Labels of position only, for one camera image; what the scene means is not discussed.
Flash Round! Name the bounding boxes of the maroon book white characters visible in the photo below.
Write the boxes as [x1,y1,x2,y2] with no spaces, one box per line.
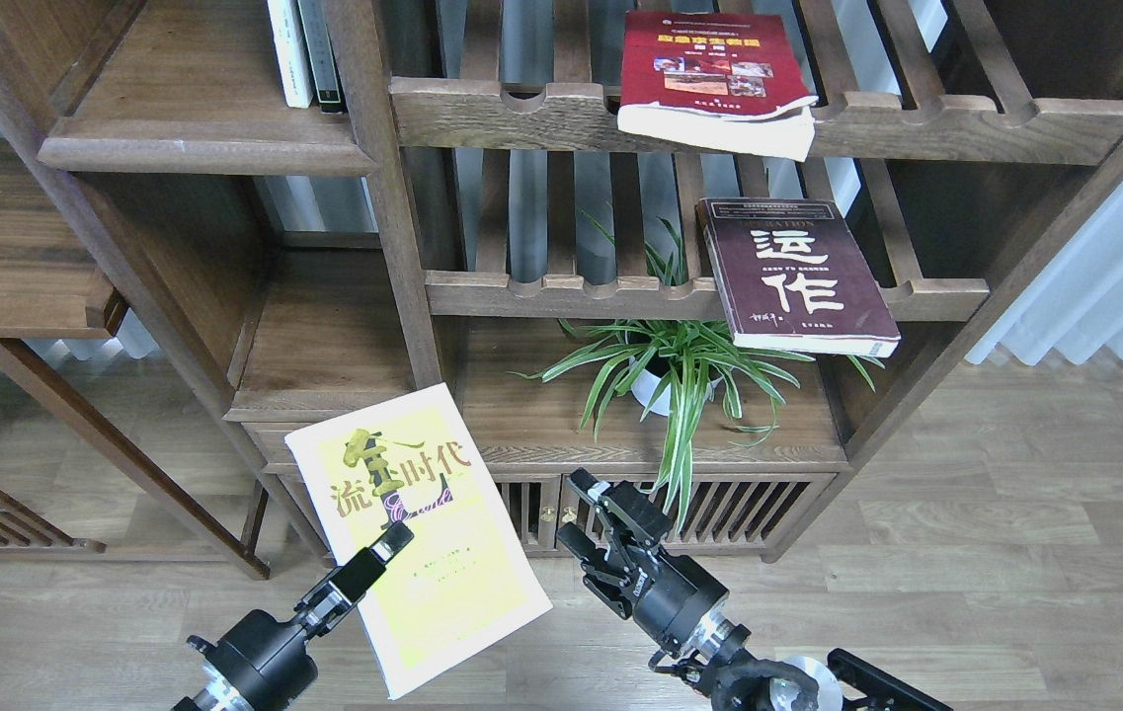
[696,197,901,358]

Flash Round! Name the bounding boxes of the red book on top shelf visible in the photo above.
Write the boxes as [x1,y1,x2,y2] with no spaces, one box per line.
[617,12,818,161]

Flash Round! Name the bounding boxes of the white upright book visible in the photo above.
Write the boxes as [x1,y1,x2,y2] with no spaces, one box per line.
[267,0,314,109]

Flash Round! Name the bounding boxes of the dark green upright book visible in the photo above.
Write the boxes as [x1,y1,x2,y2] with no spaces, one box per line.
[298,0,346,113]

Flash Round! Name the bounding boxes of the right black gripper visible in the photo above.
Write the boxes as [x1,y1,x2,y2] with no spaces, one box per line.
[556,468,731,653]

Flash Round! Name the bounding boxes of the green spider plant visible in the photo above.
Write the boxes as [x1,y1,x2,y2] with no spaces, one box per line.
[535,198,901,522]

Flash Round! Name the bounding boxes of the white plant pot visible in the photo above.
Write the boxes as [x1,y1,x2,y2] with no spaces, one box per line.
[628,355,722,416]

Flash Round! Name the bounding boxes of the yellow green book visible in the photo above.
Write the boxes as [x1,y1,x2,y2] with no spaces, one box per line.
[284,384,551,699]

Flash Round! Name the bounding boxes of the dark wooden bookshelf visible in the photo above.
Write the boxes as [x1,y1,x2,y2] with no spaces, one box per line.
[0,1,1123,560]

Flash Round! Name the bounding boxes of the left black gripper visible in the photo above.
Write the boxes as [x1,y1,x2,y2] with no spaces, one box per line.
[188,521,416,710]

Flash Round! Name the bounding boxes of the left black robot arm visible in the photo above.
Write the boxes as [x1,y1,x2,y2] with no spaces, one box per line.
[173,521,416,710]

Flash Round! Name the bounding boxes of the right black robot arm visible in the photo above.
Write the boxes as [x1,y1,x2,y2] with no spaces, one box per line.
[557,470,946,710]

